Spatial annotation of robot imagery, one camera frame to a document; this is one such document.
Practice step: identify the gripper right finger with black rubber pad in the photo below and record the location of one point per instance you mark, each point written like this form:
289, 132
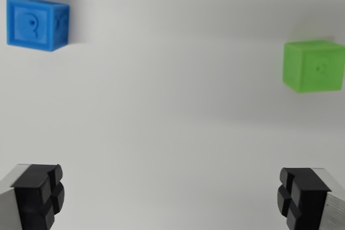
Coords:
307, 200

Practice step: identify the blue soft cube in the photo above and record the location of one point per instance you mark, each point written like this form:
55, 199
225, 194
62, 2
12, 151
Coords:
36, 24

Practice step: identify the green soft cube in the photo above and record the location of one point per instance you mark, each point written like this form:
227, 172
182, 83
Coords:
314, 67

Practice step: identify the gripper left finger with black rubber pad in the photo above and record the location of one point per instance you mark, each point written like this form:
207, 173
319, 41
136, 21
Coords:
32, 197

